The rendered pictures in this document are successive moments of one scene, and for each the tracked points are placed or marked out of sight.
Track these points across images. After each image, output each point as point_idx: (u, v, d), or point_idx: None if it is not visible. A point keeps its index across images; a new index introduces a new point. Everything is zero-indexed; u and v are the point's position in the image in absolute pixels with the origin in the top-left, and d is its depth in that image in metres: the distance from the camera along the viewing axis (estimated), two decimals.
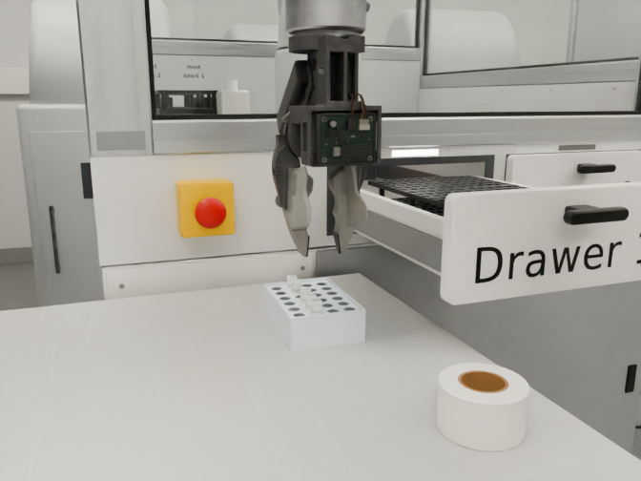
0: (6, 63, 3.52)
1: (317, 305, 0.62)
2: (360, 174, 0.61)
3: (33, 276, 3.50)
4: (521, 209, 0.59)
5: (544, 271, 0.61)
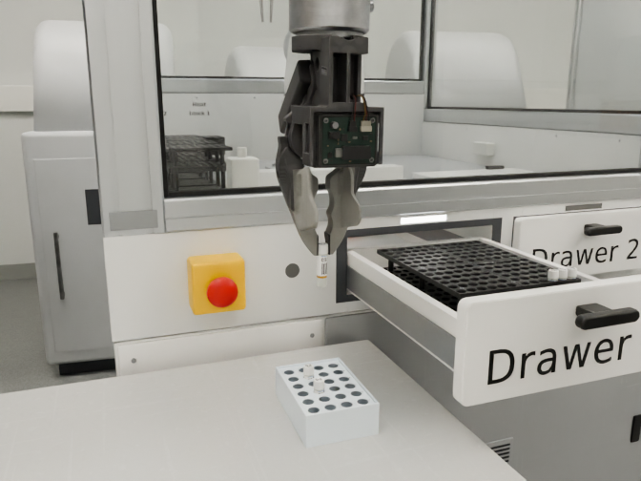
0: (9, 80, 3.53)
1: (559, 273, 0.73)
2: (357, 177, 0.61)
3: (36, 293, 3.50)
4: (532, 311, 0.59)
5: (555, 368, 0.62)
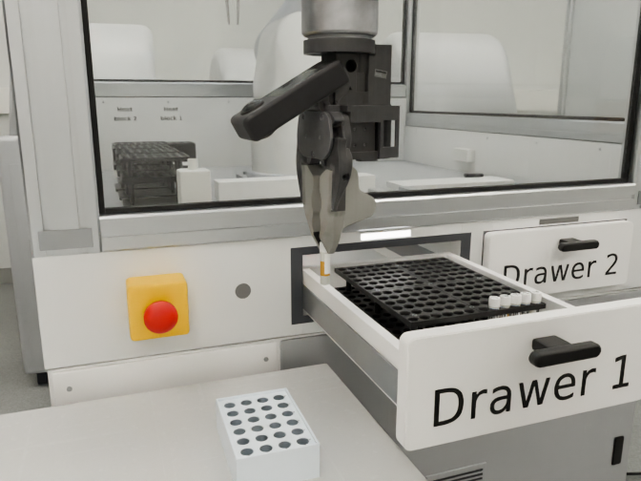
0: None
1: (522, 298, 0.68)
2: None
3: None
4: (483, 345, 0.54)
5: (509, 407, 0.56)
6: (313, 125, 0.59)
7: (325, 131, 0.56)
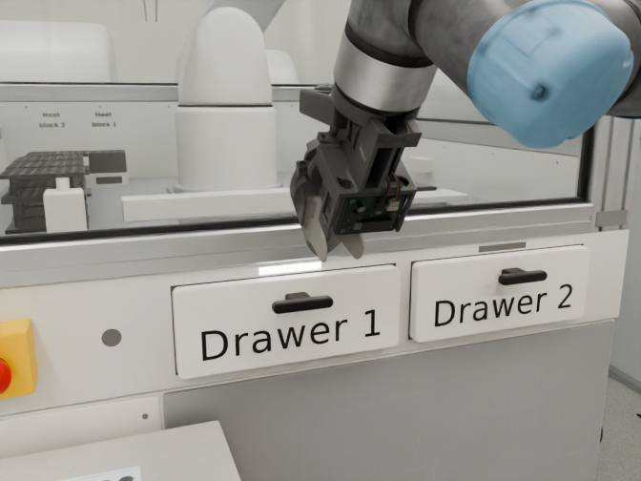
0: None
1: None
2: None
3: None
4: (240, 299, 0.70)
5: (271, 347, 0.73)
6: None
7: (314, 151, 0.53)
